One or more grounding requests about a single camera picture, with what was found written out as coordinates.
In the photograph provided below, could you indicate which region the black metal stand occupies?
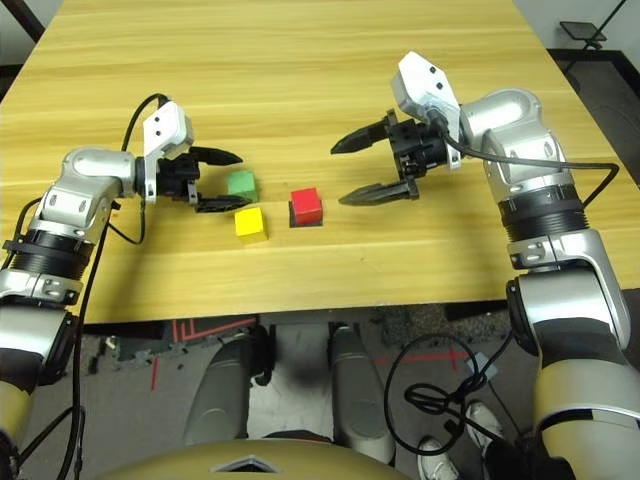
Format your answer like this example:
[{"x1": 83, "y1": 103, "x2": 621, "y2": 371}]
[{"x1": 558, "y1": 0, "x2": 631, "y2": 51}]

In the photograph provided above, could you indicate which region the grey left robot leg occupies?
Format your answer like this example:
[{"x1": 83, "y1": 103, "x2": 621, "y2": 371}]
[{"x1": 182, "y1": 327, "x2": 274, "y2": 446}]

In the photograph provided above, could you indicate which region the white sneaker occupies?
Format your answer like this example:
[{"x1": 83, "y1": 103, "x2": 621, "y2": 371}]
[
  {"x1": 464, "y1": 401, "x2": 504, "y2": 451},
  {"x1": 417, "y1": 436, "x2": 459, "y2": 480}
]

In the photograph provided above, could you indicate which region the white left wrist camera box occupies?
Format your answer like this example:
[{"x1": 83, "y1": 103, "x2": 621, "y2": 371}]
[{"x1": 142, "y1": 101, "x2": 194, "y2": 161}]

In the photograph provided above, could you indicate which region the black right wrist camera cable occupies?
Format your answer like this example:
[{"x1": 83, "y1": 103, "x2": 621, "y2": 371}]
[{"x1": 424, "y1": 107, "x2": 621, "y2": 206}]

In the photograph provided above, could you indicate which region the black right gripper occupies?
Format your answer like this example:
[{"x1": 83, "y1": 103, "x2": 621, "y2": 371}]
[{"x1": 329, "y1": 108, "x2": 450, "y2": 208}]

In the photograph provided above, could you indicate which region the grey robot leg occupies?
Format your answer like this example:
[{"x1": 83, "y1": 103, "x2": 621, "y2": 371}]
[
  {"x1": 327, "y1": 323, "x2": 396, "y2": 464},
  {"x1": 182, "y1": 327, "x2": 274, "y2": 446}
]

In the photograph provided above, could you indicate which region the black table frame leg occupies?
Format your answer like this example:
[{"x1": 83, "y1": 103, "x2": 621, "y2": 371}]
[{"x1": 8, "y1": 0, "x2": 47, "y2": 44}]

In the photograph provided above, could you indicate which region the yellow cube block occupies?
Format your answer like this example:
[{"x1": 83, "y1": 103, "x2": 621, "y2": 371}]
[{"x1": 234, "y1": 206, "x2": 269, "y2": 245}]

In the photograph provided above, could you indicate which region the black floor cable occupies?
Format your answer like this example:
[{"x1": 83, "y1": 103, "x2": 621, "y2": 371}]
[{"x1": 383, "y1": 332, "x2": 516, "y2": 456}]

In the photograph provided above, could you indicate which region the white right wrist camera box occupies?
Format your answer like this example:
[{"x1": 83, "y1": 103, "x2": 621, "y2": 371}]
[{"x1": 389, "y1": 50, "x2": 461, "y2": 171}]

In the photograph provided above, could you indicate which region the grey right robot leg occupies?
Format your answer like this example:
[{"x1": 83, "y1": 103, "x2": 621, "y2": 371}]
[{"x1": 327, "y1": 323, "x2": 396, "y2": 464}]

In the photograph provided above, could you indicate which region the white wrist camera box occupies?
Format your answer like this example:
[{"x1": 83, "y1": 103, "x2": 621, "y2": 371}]
[
  {"x1": 142, "y1": 101, "x2": 194, "y2": 161},
  {"x1": 389, "y1": 50, "x2": 461, "y2": 171}
]

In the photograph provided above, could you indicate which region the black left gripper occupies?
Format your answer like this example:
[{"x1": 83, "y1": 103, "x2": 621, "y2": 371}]
[{"x1": 149, "y1": 146, "x2": 253, "y2": 214}]

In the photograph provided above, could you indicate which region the gold robot torso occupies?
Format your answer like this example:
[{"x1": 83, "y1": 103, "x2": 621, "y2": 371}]
[{"x1": 99, "y1": 438, "x2": 416, "y2": 480}]

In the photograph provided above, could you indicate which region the green cube block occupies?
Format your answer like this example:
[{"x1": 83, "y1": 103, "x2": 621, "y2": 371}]
[{"x1": 226, "y1": 170, "x2": 258, "y2": 204}]

